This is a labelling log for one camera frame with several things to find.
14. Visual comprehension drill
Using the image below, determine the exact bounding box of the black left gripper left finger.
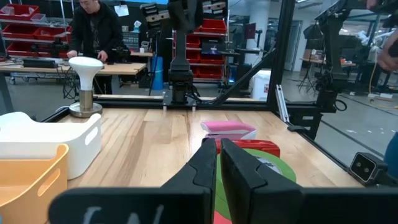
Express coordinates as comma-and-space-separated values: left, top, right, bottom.
161, 138, 218, 191

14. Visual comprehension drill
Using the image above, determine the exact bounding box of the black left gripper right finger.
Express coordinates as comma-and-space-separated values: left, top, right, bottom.
220, 138, 305, 224

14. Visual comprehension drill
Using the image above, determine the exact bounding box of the green tape roll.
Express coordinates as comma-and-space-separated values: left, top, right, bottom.
214, 148, 297, 220

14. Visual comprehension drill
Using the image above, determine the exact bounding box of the shelf rack with red bins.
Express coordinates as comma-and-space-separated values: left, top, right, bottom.
172, 17, 228, 82
0, 2, 73, 59

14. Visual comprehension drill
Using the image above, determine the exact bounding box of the blue barrel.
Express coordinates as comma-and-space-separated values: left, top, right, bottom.
151, 55, 164, 91

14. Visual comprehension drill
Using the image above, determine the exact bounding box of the wooden workbench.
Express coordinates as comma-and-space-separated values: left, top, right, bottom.
0, 60, 147, 77

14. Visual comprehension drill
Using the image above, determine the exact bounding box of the silver aluminium bar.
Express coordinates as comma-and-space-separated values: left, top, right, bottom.
275, 83, 290, 124

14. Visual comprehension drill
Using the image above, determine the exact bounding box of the person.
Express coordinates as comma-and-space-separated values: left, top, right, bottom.
67, 0, 125, 95
384, 132, 398, 180

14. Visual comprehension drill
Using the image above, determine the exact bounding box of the white container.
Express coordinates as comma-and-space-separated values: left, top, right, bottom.
250, 70, 272, 102

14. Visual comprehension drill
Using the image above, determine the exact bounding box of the white desk lamp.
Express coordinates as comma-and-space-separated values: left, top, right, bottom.
68, 56, 104, 118

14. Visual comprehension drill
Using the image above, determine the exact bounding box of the white plastic bin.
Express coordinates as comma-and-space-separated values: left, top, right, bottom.
0, 111, 103, 180

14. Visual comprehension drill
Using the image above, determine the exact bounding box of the orange plastic bin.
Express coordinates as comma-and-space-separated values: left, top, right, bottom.
0, 143, 70, 224

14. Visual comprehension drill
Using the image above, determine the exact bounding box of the person's hand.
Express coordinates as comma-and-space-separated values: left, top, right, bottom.
377, 30, 398, 73

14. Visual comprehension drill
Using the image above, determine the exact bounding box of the black table-level camera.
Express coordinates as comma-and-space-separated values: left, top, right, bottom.
348, 151, 389, 187

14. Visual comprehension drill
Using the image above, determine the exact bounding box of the black sleeved cable bundle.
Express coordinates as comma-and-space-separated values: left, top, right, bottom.
313, 0, 348, 113

